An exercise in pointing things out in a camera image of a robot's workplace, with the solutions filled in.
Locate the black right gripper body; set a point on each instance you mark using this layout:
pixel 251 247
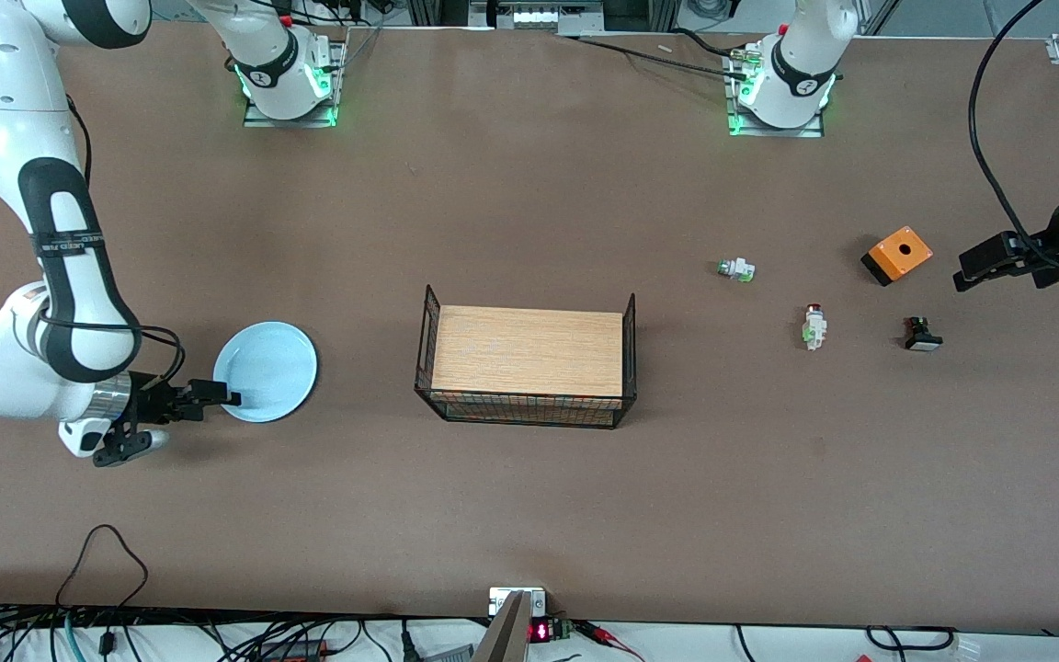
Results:
pixel 153 402

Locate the light blue plate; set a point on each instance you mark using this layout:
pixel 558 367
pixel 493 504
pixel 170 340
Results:
pixel 267 368

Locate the red push button switch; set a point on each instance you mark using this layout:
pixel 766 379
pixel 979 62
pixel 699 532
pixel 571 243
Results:
pixel 814 329

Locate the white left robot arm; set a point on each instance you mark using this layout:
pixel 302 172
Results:
pixel 801 55

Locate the black square push button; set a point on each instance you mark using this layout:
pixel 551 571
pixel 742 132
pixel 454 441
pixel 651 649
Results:
pixel 921 340

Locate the red LED display module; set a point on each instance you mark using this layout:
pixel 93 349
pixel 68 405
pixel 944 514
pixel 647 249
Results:
pixel 543 632

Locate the red and black probe lead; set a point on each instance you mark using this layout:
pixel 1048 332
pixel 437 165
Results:
pixel 608 636

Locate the orange button enclosure box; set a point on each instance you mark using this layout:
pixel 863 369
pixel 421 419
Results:
pixel 902 248

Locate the green push button switch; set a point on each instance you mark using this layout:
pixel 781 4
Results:
pixel 737 269

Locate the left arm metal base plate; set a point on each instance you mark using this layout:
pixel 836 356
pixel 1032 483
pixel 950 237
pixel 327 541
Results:
pixel 736 124

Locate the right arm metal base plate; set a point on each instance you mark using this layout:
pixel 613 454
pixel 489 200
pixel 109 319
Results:
pixel 332 110

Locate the grey metal bracket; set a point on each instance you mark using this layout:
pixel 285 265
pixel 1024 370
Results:
pixel 504 634

